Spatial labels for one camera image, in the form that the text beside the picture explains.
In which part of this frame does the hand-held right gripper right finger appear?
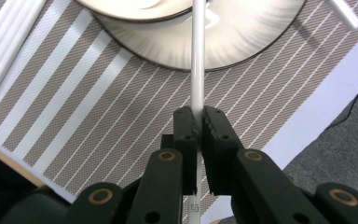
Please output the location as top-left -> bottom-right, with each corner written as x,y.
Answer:
200,105 -> 245,196

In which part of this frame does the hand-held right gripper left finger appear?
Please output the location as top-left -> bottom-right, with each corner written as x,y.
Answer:
160,105 -> 199,195

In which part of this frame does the white plate with black rim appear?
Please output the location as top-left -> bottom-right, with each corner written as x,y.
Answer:
91,0 -> 308,73

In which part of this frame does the white bowl with black rim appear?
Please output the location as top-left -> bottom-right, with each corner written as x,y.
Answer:
74,0 -> 198,23

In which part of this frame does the bundle of white chopsticks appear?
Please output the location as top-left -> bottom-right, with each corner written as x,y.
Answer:
0,0 -> 48,117

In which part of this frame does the striped brown placemat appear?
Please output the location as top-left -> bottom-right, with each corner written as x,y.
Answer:
0,0 -> 358,224

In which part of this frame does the wooden table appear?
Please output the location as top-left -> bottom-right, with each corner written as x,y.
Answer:
0,139 -> 55,190

